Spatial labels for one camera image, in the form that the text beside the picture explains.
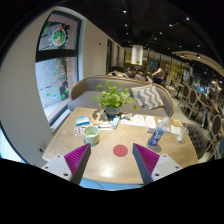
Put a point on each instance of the grey curved sofa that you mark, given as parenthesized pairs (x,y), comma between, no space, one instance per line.
(83,100)

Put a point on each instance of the white tube with green cap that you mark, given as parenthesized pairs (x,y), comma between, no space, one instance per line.
(104,126)

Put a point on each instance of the colourful printed leaflet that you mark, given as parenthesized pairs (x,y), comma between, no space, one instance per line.
(133,120)

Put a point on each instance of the group of ceiling spotlights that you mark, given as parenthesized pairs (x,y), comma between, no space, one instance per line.
(124,11)

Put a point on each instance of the grey tufted armchair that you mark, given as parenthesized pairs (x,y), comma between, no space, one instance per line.
(196,138)

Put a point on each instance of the flat round red coaster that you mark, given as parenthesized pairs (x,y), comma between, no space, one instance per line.
(120,150)

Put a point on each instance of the grey chevron cushion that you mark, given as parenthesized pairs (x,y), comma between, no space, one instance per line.
(148,96)

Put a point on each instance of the brown kraft paper card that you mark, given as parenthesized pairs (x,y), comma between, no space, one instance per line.
(96,117)

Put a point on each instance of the small yellow card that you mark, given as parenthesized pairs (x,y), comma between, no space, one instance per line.
(177,122)

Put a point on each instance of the group of beige dining chairs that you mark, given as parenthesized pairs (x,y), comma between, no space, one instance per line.
(192,98)

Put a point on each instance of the white paper napkin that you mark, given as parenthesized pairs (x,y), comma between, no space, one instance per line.
(175,130)

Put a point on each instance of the light blue carton box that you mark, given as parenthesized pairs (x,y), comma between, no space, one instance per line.
(115,122)

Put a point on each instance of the flat blue and white box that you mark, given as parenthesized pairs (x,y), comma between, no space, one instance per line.
(82,120)

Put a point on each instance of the person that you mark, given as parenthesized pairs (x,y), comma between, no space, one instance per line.
(141,75)
(130,72)
(158,78)

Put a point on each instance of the white round column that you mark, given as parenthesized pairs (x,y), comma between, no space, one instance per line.
(137,54)

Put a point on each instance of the clear blue-labelled drink bottle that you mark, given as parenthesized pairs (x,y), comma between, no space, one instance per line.
(156,136)

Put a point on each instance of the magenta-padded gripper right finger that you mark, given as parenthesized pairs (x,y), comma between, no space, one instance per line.
(163,166)

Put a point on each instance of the pale green mug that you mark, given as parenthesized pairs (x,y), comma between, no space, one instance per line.
(91,136)

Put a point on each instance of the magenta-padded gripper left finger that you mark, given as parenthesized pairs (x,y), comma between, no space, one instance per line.
(60,166)

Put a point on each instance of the green potted plant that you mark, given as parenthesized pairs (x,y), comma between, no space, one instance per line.
(112,98)

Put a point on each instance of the window with festive decals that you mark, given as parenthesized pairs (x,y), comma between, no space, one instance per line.
(55,80)

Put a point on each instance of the clear plastic cup with straw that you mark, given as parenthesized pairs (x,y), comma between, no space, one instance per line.
(181,135)

